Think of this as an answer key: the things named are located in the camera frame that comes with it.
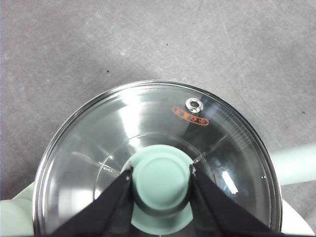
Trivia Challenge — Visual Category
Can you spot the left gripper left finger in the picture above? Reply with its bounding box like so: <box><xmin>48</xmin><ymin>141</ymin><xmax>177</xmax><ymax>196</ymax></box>
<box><xmin>50</xmin><ymin>166</ymin><xmax>135</xmax><ymax>237</ymax></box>

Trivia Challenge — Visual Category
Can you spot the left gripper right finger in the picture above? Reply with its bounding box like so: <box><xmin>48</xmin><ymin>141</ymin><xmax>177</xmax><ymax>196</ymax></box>
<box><xmin>188</xmin><ymin>164</ymin><xmax>284</xmax><ymax>237</ymax></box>

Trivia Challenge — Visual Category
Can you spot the glass pot lid green knob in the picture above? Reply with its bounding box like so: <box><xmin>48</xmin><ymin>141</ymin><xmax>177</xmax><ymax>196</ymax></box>
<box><xmin>32</xmin><ymin>79</ymin><xmax>283</xmax><ymax>237</ymax></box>

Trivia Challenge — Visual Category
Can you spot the green breakfast machine base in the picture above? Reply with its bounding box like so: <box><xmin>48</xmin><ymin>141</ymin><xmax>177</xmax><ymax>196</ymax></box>
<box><xmin>11</xmin><ymin>181</ymin><xmax>316</xmax><ymax>237</ymax></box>

